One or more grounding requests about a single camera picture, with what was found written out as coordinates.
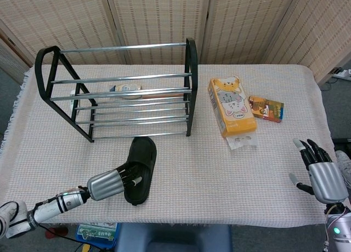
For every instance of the yellow cat tissue pack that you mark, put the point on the yellow cat tissue pack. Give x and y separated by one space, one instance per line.
233 112

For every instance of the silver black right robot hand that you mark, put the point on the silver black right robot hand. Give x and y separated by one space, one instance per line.
326 180

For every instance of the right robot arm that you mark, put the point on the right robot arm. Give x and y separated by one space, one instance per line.
340 230

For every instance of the cream bottle blue cap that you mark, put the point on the cream bottle blue cap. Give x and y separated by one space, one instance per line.
126 88

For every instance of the beige woven folding screen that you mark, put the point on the beige woven folding screen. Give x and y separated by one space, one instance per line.
164 16

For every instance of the black metal shoe rack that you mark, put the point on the black metal shoe rack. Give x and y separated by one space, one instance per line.
193 70

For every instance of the grey white sneaker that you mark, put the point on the grey white sneaker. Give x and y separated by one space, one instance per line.
344 164

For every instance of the green blue printed box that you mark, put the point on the green blue printed box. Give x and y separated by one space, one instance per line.
96 234

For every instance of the black rubber slipper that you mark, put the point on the black rubber slipper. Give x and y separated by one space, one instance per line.
142 153

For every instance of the white woven tablecloth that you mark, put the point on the white woven tablecloth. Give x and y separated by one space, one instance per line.
192 180

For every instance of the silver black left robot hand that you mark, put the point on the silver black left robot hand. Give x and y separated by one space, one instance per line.
107 184

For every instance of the red floor object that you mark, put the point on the red floor object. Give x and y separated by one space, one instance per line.
57 232

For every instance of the blue padded seat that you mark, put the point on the blue padded seat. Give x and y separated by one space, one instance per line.
175 238

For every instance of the white power strip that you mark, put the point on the white power strip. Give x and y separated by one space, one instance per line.
342 73

